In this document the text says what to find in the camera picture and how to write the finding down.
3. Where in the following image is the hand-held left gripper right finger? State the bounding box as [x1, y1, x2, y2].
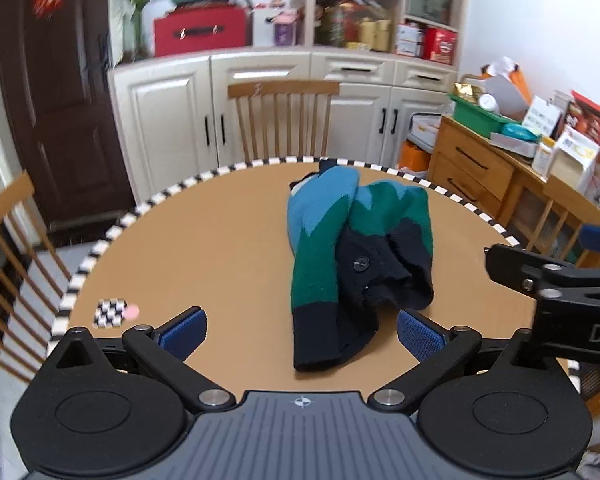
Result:
[369, 308, 560, 415]

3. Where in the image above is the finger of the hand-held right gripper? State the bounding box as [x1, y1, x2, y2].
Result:
[578, 224, 600, 253]
[484, 243, 600, 305]

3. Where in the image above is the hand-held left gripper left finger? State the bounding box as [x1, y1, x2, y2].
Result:
[45, 306, 235, 414]

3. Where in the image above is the blue green navy knit sweater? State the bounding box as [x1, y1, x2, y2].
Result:
[286, 160, 435, 373]

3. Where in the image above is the wooden spindle-back chair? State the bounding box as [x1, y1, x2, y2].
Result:
[0, 170, 77, 386]
[527, 152, 600, 271]
[227, 80, 341, 162]

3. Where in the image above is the small checkered card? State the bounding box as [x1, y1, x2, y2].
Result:
[94, 298, 130, 330]

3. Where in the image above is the white and yellow carton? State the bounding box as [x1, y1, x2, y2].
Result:
[550, 127, 600, 192]

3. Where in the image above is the wooden sideboard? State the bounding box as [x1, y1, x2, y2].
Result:
[427, 115, 600, 257]

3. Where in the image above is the red snack box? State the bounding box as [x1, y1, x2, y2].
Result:
[564, 91, 600, 147]

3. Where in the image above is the teal packet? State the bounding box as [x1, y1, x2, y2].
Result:
[500, 124, 540, 144]

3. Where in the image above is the white desk calendar card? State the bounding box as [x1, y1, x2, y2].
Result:
[522, 95, 563, 137]

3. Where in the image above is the orange floor bag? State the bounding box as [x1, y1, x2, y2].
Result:
[399, 141, 433, 171]

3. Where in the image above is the green plastic bin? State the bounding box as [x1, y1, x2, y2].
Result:
[449, 92, 523, 139]

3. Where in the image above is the white cardboard box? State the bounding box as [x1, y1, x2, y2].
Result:
[407, 114, 444, 151]

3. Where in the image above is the orange paper bag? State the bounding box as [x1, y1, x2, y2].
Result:
[481, 57, 533, 122]

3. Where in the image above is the gold foil bag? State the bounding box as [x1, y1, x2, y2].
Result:
[454, 82, 488, 106]

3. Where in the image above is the white cabinet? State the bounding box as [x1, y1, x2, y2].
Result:
[107, 47, 461, 202]

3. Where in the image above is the red gift box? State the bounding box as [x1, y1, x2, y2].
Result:
[422, 27, 458, 65]

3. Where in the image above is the dark brown door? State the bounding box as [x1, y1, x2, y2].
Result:
[0, 0, 137, 231]

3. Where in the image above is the white and red box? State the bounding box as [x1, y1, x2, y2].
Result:
[395, 22, 425, 57]

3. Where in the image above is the green tin box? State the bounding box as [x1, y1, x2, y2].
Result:
[407, 0, 453, 24]

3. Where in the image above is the red storage box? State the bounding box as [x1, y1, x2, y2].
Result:
[153, 6, 249, 59]

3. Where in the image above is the pink and white box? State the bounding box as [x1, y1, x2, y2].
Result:
[252, 5, 301, 49]

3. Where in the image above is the green potted plant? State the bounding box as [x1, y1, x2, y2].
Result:
[92, 0, 177, 63]

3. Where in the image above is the beige shelf unit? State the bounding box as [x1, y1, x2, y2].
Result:
[292, 0, 471, 67]

